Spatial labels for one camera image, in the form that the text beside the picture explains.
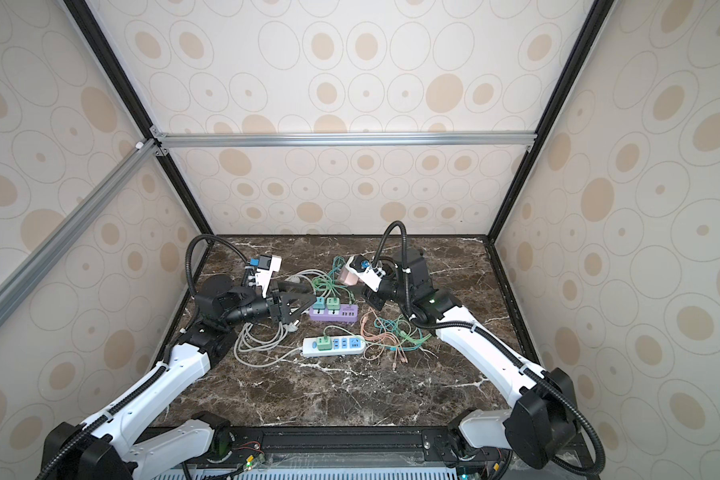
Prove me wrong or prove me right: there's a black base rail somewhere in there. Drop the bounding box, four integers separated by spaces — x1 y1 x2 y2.
137 424 601 480

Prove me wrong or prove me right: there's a pink usb cable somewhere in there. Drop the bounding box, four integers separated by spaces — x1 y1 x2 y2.
359 311 409 367

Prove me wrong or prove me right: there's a light green charger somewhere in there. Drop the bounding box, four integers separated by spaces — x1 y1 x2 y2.
316 336 333 351

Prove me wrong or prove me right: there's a green usb cable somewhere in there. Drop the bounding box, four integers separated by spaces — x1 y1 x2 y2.
308 269 433 352

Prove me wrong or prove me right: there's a white strip grey cord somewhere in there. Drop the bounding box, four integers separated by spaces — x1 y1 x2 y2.
232 320 304 370

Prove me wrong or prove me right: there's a horizontal aluminium rail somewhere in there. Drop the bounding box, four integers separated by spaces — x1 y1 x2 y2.
157 131 536 148

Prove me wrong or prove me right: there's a teal usb cable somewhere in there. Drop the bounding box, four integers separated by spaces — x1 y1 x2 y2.
328 256 421 352

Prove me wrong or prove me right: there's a pink charger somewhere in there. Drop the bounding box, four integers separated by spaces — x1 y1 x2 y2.
338 267 360 286

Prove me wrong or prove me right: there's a purple power strip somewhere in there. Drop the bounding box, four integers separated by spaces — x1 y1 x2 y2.
309 304 359 324

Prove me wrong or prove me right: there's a white blue power strip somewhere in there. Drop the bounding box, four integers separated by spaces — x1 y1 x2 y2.
301 335 367 358

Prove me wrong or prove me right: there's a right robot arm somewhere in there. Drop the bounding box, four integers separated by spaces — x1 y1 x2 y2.
342 248 606 477

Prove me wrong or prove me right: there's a left aluminium rail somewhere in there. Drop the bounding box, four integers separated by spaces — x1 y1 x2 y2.
0 139 157 328

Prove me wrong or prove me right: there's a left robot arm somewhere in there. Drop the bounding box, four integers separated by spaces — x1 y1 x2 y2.
38 274 316 479

